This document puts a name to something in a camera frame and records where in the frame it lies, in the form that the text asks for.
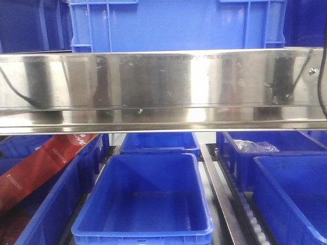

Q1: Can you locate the blue bin upper shelf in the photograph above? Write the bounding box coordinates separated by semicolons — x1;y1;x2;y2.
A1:
68;1;287;53

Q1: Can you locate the blue bin lower rear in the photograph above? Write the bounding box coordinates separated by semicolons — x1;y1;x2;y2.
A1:
120;132;200;159

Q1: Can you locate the blue bin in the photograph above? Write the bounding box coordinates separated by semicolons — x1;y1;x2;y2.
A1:
72;154;214;244
1;134;109;244
216;131;326;191
120;132;200;159
253;154;326;244

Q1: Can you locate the blue bin lower centre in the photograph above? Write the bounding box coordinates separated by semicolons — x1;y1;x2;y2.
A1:
72;154;214;244

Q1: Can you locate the clear plastic bag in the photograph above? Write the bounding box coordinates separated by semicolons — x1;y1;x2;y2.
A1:
233;139;279;153

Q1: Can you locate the blue bin rear right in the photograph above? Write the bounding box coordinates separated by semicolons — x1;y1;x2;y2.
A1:
216;131;326;191

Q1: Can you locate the white roller track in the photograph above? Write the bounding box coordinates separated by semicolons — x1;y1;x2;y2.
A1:
214;148;271;244

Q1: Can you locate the blue bin lower right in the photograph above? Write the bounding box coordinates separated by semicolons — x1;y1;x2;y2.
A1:
253;154;326;244

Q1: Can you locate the blue bin lower left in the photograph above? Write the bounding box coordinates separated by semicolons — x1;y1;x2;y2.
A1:
1;134;109;244

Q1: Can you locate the red printed package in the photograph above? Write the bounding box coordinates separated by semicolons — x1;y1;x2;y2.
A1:
1;134;97;215

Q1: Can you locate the stainless steel shelf rail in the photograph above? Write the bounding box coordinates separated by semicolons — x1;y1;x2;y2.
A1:
1;47;326;135

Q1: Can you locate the rail screw right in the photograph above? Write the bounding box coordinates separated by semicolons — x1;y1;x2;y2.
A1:
308;68;317;76

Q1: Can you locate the black cable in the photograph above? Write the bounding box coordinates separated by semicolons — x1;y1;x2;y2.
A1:
316;0;327;120

